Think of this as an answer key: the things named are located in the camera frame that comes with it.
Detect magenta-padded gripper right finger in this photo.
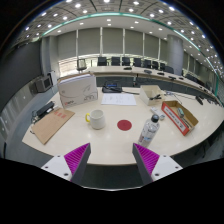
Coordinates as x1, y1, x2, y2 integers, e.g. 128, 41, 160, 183
131, 142, 184, 186

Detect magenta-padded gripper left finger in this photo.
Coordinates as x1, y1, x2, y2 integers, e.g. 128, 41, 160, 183
40, 142, 92, 185

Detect clear plastic bottle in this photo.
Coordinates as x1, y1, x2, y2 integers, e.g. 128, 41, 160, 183
137, 114, 161, 149

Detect flat round red coaster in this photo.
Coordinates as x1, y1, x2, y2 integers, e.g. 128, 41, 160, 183
116, 119, 133, 132

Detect brown paper envelope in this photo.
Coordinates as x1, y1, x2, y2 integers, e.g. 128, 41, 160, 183
31, 107, 76, 146

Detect white remote control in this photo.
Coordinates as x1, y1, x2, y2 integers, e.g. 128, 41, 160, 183
149, 106, 167, 121

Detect open red-edged cardboard box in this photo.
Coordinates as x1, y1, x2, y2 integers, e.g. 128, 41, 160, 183
161, 100, 200, 137

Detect grey-green eraser block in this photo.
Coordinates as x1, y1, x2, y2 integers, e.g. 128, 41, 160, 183
176, 107, 186, 118

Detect open white cardboard box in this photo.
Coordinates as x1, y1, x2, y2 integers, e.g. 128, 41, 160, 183
139, 84, 166, 107

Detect white printed paper sheet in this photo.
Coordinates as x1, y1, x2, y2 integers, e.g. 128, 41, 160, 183
100, 92, 138, 107

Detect white cardboard paper box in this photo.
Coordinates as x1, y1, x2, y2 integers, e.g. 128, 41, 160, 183
57, 73, 99, 109

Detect grey boxy monitor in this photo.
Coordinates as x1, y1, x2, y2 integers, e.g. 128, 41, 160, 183
29, 75, 54, 95

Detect long curved conference desk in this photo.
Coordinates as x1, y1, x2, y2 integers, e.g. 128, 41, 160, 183
84, 65, 221, 104

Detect single black office chair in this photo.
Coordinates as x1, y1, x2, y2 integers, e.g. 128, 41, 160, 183
76, 58, 88, 72

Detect ceiling lights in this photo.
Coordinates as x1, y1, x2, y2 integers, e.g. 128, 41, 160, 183
19, 0, 224, 73

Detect white mug with yellow handle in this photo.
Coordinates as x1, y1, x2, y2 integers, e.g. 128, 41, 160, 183
85, 109, 107, 131

